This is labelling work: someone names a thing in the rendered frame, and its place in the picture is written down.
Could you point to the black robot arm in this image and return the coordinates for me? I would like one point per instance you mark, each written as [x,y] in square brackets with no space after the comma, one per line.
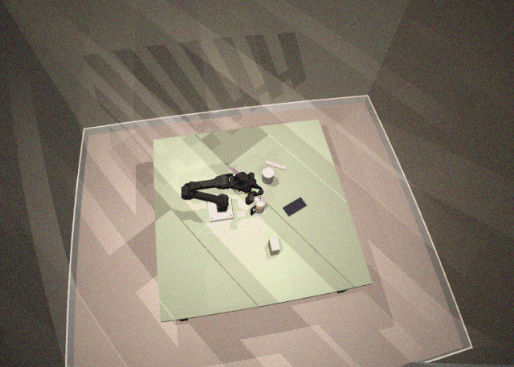
[222,182]

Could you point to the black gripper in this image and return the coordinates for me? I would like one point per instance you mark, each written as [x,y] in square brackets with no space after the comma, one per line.
[250,198]

